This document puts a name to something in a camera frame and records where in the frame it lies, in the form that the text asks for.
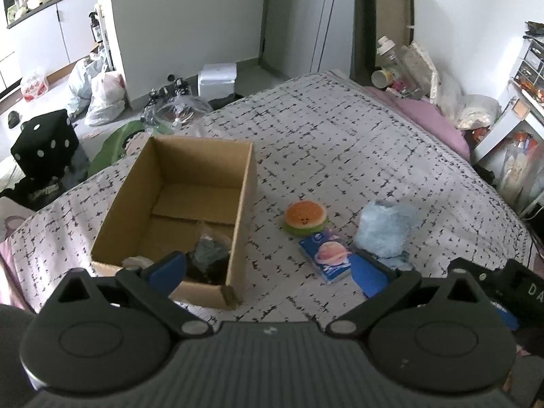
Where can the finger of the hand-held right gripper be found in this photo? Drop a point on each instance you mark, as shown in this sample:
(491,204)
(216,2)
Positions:
(505,316)

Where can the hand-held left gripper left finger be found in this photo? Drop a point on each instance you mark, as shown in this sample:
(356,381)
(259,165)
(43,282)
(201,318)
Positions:
(168,271)

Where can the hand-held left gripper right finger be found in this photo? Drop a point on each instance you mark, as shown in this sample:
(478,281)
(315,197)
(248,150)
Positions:
(370,276)

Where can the blue tissue packet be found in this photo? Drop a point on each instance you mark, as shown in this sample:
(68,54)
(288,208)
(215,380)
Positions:
(327,259)

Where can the light blue fluffy plush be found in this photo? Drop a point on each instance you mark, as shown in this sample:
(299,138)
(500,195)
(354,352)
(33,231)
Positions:
(382,227)

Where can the brown cardboard box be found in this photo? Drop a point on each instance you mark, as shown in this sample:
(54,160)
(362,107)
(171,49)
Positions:
(127,221)

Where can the burger plush toy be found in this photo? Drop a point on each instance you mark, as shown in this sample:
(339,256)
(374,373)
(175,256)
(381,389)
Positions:
(306,217)

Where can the small white item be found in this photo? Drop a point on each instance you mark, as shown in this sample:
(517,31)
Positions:
(137,260)

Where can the dark bundle in plastic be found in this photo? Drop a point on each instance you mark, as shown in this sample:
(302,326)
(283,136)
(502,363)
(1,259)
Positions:
(210,255)

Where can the black white checked bedspread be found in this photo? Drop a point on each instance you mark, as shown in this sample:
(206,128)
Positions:
(340,144)

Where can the green leaf cartoon mat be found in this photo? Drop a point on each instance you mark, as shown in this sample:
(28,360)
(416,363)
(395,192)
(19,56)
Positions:
(114,144)

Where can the dark camouflage cloth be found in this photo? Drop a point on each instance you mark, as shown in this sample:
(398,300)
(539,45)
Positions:
(46,189)

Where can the white shelf unit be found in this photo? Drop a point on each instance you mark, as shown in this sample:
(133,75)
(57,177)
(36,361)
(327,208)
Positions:
(510,136)

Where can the clear plastic bag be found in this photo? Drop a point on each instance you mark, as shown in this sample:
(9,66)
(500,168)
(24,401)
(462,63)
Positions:
(178,110)

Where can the pink printed sheet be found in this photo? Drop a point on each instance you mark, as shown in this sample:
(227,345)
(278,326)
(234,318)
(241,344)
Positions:
(9,225)

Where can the pink pillow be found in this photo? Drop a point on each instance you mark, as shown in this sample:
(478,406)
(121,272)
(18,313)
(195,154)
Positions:
(425,119)

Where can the black dice cushion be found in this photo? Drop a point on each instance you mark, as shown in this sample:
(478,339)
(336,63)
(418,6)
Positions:
(44,142)

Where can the black tripod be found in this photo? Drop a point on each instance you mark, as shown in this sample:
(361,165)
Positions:
(170,90)

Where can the white crumpled plastic bag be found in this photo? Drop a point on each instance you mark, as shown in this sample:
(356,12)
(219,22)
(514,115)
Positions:
(471,112)

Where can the white box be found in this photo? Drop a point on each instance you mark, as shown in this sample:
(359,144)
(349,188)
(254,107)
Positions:
(216,78)

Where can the paper cup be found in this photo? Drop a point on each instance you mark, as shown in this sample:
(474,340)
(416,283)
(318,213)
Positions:
(382,77)

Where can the grey white plastic bag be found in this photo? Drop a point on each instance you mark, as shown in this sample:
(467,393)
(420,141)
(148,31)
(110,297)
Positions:
(83,83)

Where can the beige crumpled bag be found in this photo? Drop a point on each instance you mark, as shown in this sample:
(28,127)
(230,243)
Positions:
(418,68)

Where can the black slipper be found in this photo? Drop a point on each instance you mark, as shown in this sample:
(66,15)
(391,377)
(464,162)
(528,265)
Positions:
(13,119)

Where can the clear plastic bottle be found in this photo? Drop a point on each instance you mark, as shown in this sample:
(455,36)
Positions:
(390,57)

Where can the clear drawer organizer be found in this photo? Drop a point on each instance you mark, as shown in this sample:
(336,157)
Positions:
(531,66)

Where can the red white plastic bag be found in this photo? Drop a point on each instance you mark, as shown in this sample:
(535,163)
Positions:
(34,87)

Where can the dark spray bottle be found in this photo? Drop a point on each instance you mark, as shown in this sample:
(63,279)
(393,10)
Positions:
(92,29)

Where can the white cabinet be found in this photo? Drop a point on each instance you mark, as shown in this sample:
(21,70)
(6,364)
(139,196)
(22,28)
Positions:
(38,38)

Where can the grey door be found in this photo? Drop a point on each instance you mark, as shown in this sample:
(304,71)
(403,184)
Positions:
(297,12)

